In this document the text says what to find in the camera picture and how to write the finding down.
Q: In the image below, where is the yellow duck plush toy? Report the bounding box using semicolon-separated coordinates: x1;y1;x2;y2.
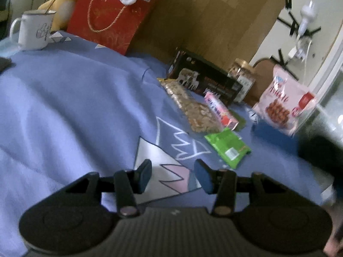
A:
38;0;77;32

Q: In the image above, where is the blue patterned tablecloth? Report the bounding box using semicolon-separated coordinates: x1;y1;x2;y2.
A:
0;30;325;257

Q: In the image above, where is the green snack packet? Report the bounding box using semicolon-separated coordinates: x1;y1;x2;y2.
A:
205;128;251;169

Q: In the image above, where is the white enamel mug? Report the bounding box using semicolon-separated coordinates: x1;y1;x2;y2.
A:
9;10;56;51

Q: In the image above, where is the clear nut snack packet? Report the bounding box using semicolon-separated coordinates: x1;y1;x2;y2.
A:
157;78;221;133

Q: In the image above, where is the red gift bag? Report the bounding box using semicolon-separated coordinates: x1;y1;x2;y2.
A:
67;0;157;55

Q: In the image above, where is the brown cardboard backdrop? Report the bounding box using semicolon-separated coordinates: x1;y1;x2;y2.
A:
129;0;284;69

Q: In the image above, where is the brown chair back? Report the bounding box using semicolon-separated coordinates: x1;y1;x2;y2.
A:
243;58;275;107

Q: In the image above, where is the pink snack box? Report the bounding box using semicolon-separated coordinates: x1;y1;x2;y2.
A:
204;91;239;131

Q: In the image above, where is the black sheep print box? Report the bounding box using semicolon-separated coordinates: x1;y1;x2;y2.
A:
167;48;242;106

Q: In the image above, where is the pink twisted snack bag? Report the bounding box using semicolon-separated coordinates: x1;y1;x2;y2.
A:
253;65;316;136

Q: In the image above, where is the white power adapter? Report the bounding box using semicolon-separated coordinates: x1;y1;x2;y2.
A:
289;0;318;61

